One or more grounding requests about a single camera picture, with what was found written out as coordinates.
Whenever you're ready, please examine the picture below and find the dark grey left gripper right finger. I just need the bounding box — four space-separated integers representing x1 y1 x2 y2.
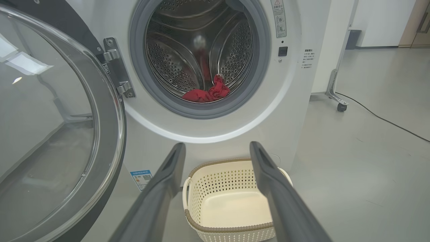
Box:
249 141 334 242

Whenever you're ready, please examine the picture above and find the white partition board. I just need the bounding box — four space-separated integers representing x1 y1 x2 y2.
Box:
311 0 358 94

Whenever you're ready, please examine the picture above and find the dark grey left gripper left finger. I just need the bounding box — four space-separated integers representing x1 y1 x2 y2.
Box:
108 142 187 242

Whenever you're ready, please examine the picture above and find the white washing machine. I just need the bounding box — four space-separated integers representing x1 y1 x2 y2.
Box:
64 0 333 242

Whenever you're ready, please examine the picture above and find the metal partition foot with caster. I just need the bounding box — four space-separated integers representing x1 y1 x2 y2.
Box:
325 69 349 112

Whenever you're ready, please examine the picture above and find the metal washing machine door hinge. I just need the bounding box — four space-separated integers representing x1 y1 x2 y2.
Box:
101 37 136 98

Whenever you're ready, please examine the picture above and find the cream perforated laundry basket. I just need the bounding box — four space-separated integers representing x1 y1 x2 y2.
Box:
182 158 293 242

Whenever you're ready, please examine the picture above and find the dark grey waste bin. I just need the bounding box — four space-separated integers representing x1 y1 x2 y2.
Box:
345 30 362 50

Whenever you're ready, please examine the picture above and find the black floor cable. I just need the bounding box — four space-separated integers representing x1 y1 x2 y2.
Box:
336 92 430 143

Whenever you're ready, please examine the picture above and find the red white-trimmed sports garment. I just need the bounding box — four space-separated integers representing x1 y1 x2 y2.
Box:
182 74 231 103

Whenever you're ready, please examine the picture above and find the blue energy label sticker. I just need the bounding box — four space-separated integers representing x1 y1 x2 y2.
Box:
130 170 153 191

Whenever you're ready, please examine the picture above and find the black round washer door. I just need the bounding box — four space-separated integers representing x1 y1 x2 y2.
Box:
0 0 127 242

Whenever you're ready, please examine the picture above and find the grey warning sticker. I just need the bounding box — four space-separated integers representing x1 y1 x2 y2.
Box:
271 0 287 38

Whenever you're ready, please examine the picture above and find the steel washer drum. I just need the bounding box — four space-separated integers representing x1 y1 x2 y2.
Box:
145 0 255 103

